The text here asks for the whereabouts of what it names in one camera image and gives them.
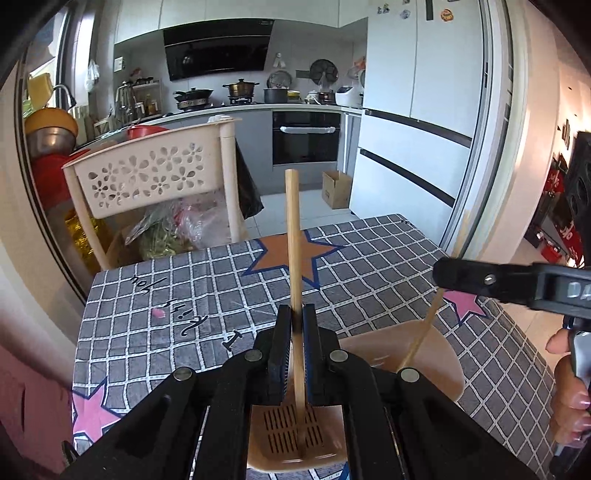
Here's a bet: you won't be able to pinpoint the black wok on stove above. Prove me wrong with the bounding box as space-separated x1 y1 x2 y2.
173 88 213 111

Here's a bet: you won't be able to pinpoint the black saucepan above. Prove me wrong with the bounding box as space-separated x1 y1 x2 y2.
263 88 288 104

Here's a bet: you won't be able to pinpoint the brass cooking pot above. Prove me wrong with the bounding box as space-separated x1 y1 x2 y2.
223 79 259 104

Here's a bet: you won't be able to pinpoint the plain wooden chopstick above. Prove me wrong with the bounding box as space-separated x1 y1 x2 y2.
286 169 307 458

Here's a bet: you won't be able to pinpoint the grey checked tablecloth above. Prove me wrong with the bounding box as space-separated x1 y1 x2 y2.
72 214 554 479

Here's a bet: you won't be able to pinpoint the black range hood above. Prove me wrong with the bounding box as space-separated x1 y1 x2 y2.
162 18 274 81

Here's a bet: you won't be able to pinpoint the pink plastic stool stack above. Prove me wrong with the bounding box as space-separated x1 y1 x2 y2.
1 349 72 474

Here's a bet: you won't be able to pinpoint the beige flower-pattern rack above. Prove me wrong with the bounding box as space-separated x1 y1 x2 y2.
62 115 243 271

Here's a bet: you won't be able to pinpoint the steel kettle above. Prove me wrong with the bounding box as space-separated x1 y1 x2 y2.
115 81 136 125

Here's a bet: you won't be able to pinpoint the person's right hand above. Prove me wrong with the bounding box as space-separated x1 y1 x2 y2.
546 329 590 449

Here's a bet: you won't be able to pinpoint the white plastic utensil holder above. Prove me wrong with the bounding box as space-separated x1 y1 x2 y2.
247 320 464 473

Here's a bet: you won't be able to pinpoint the cardboard box on floor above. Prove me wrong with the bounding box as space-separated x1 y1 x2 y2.
322 170 353 210

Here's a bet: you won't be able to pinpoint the orange and steel bowls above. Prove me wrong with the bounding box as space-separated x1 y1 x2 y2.
24 107 78 160

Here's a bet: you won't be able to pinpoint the black built-in oven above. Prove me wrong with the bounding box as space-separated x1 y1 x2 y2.
273 110 341 165

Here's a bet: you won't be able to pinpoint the white refrigerator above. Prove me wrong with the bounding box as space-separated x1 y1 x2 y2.
349 1 484 244

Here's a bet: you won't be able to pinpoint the plastic bag of vegetables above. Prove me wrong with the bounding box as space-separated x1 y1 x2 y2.
124 190 230 260

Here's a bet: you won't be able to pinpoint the red container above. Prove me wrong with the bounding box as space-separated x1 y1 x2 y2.
32 148 90 211

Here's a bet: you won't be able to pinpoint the white rice cooker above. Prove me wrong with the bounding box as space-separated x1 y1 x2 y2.
335 85 363 108

